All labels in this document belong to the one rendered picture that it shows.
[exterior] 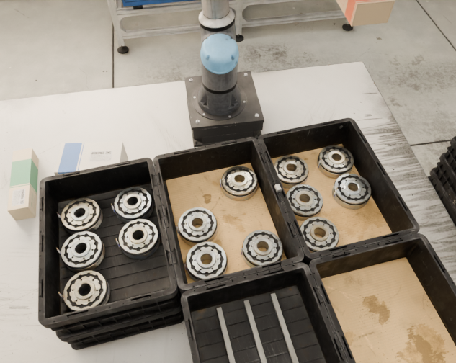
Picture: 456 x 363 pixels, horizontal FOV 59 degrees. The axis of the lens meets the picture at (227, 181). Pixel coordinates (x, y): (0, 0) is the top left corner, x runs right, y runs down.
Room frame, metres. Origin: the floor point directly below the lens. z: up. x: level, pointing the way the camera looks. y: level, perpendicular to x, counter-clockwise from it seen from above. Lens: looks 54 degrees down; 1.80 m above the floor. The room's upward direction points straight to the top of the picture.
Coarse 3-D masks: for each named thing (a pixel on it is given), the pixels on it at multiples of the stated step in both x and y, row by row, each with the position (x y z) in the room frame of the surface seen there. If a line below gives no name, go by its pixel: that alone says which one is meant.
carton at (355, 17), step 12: (336, 0) 1.28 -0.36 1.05; (348, 0) 1.20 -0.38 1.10; (360, 0) 1.15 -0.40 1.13; (372, 0) 1.15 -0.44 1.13; (384, 0) 1.15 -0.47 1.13; (348, 12) 1.17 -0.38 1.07; (360, 12) 1.14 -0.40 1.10; (372, 12) 1.14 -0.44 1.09; (384, 12) 1.15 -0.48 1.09; (360, 24) 1.14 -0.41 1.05
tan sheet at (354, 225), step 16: (272, 160) 0.78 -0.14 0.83; (304, 160) 0.78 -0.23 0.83; (320, 176) 0.71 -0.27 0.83; (320, 192) 0.66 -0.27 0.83; (336, 208) 0.60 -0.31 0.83; (368, 208) 0.60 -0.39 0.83; (336, 224) 0.55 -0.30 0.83; (352, 224) 0.55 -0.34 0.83; (368, 224) 0.55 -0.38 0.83; (384, 224) 0.55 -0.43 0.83; (352, 240) 0.50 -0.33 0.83
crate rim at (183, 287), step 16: (224, 144) 0.76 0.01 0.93; (256, 144) 0.75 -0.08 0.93; (160, 176) 0.65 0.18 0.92; (272, 176) 0.64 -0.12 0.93; (160, 192) 0.59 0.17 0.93; (272, 192) 0.59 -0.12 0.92; (288, 224) 0.50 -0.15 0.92; (176, 256) 0.41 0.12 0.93; (176, 272) 0.37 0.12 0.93; (240, 272) 0.37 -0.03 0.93; (256, 272) 0.37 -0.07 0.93; (192, 288) 0.33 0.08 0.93
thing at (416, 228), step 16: (304, 128) 0.81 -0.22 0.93; (368, 144) 0.75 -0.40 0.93; (384, 176) 0.64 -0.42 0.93; (288, 208) 0.54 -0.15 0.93; (416, 224) 0.50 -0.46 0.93; (304, 240) 0.45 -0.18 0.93; (368, 240) 0.45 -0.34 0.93; (384, 240) 0.45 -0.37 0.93; (304, 256) 0.41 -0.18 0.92; (320, 256) 0.41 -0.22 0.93
